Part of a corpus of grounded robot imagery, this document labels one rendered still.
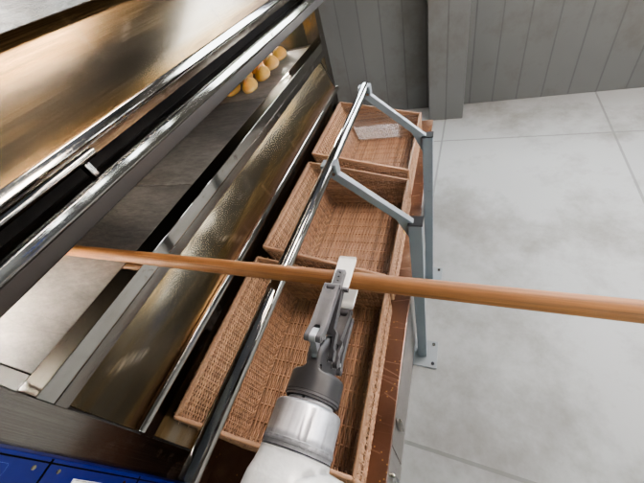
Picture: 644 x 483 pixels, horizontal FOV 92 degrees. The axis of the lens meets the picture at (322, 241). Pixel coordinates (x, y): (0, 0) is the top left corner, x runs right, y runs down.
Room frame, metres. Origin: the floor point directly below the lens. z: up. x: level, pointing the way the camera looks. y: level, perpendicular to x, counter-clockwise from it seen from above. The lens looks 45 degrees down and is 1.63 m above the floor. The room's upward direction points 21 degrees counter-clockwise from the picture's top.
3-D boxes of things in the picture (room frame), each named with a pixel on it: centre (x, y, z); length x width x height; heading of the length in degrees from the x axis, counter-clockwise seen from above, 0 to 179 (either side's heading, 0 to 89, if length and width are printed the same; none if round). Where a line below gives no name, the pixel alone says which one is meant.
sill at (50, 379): (1.12, 0.13, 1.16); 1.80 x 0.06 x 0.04; 148
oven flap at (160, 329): (1.10, 0.11, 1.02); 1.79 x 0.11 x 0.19; 148
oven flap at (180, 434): (1.10, 0.11, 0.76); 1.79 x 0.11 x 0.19; 148
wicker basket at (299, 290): (0.48, 0.19, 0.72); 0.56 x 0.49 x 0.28; 149
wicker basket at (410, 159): (1.50, -0.45, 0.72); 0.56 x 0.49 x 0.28; 148
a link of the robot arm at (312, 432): (0.13, 0.11, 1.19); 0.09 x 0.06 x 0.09; 58
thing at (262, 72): (1.83, 0.18, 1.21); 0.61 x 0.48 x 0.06; 58
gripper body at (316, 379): (0.19, 0.07, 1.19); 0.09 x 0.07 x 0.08; 148
